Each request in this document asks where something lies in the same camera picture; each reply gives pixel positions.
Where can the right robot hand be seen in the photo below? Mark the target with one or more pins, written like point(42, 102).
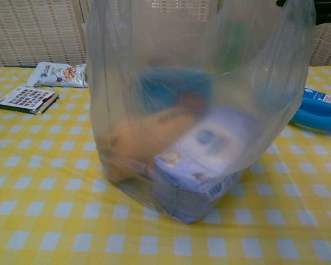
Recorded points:
point(329, 11)

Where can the clear plastic bag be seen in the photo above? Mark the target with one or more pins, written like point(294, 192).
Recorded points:
point(121, 55)

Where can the white snack packet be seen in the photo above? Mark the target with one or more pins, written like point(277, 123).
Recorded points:
point(58, 76)

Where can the blue flat box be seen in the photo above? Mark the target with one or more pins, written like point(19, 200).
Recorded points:
point(171, 82)

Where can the lavender white tissue pack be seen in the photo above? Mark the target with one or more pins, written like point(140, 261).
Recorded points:
point(198, 171)

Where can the orange soft item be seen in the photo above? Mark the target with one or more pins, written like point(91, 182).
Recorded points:
point(143, 132)

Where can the beige woven folding screen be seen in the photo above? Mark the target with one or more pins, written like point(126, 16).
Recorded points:
point(30, 33)

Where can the card box with picture grid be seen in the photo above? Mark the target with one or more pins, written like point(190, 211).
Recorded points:
point(26, 99)

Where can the yellow white checkered tablecloth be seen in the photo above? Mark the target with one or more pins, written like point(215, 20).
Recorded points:
point(44, 193)

